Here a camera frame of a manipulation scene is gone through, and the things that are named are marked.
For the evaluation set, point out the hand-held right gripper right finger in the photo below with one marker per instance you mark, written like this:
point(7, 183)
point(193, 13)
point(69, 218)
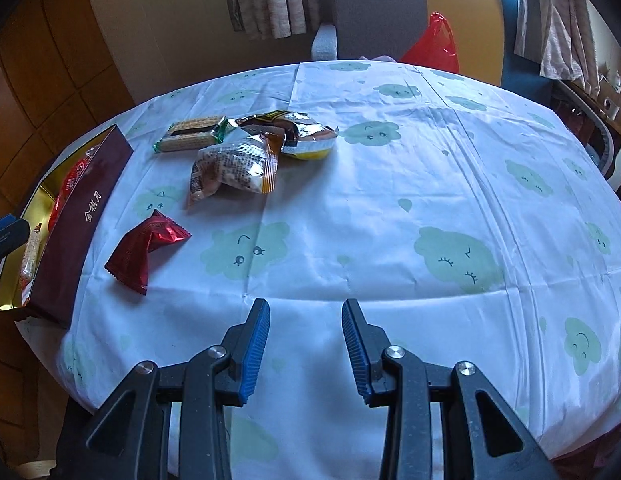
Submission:
point(355, 350)

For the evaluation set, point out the grey yellow armchair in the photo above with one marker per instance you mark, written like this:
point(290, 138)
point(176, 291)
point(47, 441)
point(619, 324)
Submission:
point(375, 5)

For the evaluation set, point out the long rice roll packet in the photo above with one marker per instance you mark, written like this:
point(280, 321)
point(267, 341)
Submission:
point(30, 255)

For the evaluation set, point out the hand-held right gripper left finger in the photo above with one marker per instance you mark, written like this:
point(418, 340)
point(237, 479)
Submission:
point(255, 350)

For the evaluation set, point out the green cracker packet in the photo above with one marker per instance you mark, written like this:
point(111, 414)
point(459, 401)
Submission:
point(190, 135)

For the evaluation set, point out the silver yellow foil packet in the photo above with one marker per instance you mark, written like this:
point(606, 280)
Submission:
point(310, 147)

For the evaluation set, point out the dark foil snack packet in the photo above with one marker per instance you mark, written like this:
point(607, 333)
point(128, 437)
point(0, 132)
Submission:
point(265, 120)

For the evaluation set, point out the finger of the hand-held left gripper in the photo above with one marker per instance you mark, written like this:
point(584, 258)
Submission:
point(8, 240)

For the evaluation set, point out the gold square tin box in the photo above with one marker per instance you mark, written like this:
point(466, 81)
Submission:
point(75, 240)

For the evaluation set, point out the cloud print tablecloth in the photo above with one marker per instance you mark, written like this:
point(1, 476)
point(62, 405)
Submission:
point(390, 185)

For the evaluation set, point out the red foil candy packet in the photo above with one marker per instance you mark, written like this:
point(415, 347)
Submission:
point(55, 210)
point(143, 250)

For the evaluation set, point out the pink cloth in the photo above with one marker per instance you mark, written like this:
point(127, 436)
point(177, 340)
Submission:
point(380, 58)

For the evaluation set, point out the clear cake packet red label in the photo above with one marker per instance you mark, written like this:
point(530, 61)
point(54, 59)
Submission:
point(75, 175)

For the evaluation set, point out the red plastic bag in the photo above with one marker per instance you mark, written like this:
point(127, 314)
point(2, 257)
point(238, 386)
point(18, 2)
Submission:
point(433, 47)

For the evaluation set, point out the dark wooden side cabinet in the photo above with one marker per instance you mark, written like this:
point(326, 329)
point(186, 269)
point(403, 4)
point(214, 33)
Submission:
point(580, 115)

